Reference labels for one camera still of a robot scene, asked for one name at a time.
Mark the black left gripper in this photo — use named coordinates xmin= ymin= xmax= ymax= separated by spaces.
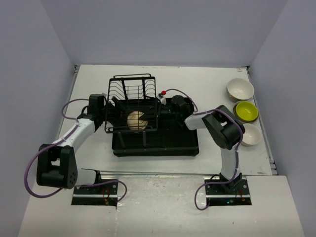
xmin=99 ymin=97 xmax=134 ymax=128

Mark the black wire dish rack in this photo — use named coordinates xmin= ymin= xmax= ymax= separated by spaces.
xmin=105 ymin=73 xmax=158 ymax=150

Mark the tan wooden bowl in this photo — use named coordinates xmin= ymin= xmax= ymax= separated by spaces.
xmin=127 ymin=111 xmax=148 ymax=130

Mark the large beige ceramic bowl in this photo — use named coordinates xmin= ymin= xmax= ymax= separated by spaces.
xmin=232 ymin=101 xmax=260 ymax=124

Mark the teal glazed bowl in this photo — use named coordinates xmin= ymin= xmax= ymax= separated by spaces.
xmin=226 ymin=78 xmax=255 ymax=102

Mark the cream floral bowl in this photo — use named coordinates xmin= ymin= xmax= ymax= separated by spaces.
xmin=241 ymin=123 xmax=262 ymax=146

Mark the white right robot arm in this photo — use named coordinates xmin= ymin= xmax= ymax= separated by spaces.
xmin=170 ymin=95 xmax=245 ymax=194

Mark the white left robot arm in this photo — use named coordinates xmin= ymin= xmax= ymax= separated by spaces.
xmin=36 ymin=94 xmax=123 ymax=194

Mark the black plastic drain tray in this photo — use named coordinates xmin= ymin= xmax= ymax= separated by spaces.
xmin=112 ymin=100 xmax=199 ymax=157

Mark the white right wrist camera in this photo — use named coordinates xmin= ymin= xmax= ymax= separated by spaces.
xmin=157 ymin=95 xmax=166 ymax=105

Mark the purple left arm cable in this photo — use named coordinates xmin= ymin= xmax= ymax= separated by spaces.
xmin=24 ymin=98 xmax=127 ymax=200

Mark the aluminium table rail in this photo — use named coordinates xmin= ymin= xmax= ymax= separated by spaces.
xmin=98 ymin=169 xmax=223 ymax=179

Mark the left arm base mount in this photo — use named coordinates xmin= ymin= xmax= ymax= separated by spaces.
xmin=71 ymin=182 xmax=118 ymax=207

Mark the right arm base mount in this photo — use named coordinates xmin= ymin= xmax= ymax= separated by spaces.
xmin=205 ymin=175 xmax=252 ymax=206

